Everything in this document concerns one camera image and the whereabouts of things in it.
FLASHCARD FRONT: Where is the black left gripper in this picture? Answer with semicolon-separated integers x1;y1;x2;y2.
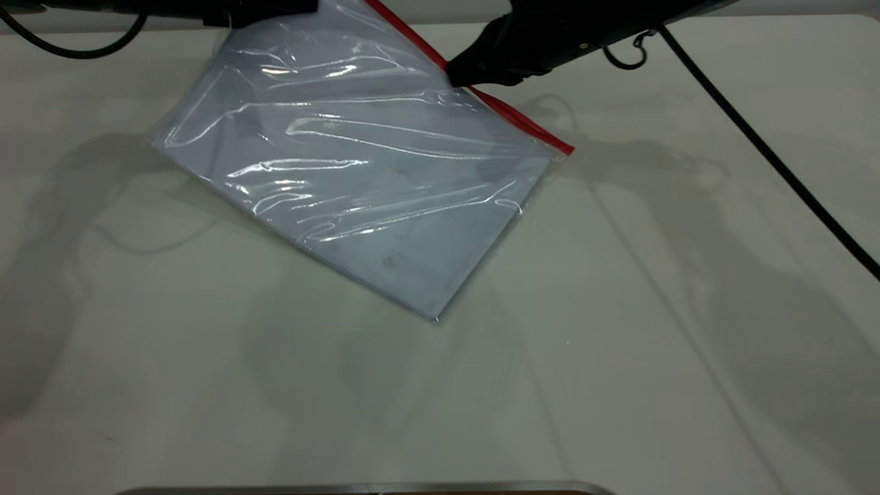
146;0;320;29

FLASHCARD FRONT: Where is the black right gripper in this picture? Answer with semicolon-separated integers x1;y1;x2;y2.
445;0;662;88

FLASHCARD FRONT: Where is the clear plastic zip bag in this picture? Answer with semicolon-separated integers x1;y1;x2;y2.
150;0;575;324

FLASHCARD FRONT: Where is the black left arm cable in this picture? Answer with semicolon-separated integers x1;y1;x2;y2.
0;5;149;60

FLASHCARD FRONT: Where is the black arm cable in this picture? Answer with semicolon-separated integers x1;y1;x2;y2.
602;24;880;283
0;5;149;60

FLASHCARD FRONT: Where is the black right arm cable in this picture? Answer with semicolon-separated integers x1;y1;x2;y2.
602;24;880;283

